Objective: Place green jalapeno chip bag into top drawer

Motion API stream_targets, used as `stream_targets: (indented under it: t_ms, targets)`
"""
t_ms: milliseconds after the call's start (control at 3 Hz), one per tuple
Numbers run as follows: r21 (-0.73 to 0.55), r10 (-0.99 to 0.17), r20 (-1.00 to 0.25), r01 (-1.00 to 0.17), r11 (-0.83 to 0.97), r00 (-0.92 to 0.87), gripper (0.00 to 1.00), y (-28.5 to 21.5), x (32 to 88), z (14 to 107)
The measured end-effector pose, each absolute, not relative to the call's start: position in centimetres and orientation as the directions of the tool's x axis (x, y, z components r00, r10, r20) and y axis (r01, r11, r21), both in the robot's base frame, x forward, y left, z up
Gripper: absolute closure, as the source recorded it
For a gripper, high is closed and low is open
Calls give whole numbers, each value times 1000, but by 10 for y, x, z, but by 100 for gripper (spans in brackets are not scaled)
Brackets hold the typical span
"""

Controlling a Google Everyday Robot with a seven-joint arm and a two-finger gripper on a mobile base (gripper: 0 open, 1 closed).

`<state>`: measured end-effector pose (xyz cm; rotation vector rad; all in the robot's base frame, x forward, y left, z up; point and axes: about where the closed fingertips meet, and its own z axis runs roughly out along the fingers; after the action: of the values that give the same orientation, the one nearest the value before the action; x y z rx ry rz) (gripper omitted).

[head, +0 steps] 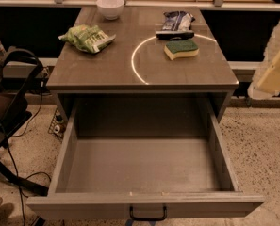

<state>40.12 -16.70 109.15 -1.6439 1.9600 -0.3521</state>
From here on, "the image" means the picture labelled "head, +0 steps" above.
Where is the green jalapeno chip bag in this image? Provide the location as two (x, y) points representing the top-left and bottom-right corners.
(58, 24), (116, 54)

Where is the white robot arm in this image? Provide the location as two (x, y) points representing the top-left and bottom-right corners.
(247, 21), (280, 100)

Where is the open grey top drawer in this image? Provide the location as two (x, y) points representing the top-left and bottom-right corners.
(26, 96), (265, 219)

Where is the grey wooden cabinet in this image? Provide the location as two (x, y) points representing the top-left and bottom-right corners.
(47, 6), (239, 118)

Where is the yellow green sponge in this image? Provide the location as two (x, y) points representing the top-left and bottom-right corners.
(164, 39), (199, 60)

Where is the white ceramic bowl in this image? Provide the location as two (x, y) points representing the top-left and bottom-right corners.
(96, 0), (124, 20)

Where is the black office chair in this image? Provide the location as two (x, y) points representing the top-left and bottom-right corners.
(0, 46), (48, 196)

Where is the wire basket with bottles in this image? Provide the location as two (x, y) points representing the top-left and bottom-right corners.
(48, 109), (66, 139)

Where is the black floor cable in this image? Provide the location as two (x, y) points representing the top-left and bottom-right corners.
(2, 92), (53, 226)

